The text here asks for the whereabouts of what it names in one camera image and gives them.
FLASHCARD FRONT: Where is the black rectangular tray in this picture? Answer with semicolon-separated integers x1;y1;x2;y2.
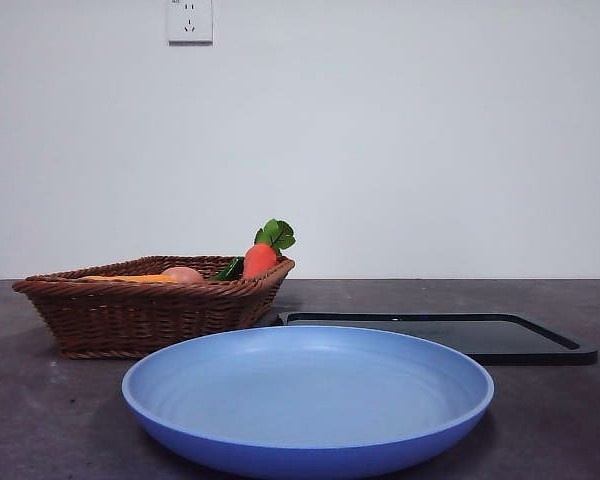
274;312;599;366

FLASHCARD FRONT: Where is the dark green vegetable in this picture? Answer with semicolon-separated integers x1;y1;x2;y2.
209;256;245;281

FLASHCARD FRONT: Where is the blue round plate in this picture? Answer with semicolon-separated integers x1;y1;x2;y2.
121;324;495;480

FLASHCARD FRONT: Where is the orange-yellow corn cob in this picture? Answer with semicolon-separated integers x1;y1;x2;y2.
79;273;179;284

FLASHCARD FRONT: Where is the orange carrot with green leaves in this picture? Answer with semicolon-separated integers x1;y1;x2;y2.
242;218;297;280

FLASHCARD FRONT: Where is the brown wicker basket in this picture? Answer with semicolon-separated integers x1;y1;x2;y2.
12;255;296;360

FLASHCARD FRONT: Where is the white wall socket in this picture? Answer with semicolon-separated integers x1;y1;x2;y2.
167;0;214;47

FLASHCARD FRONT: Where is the pale brown egg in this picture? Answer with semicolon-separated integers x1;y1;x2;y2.
160;266;206;284

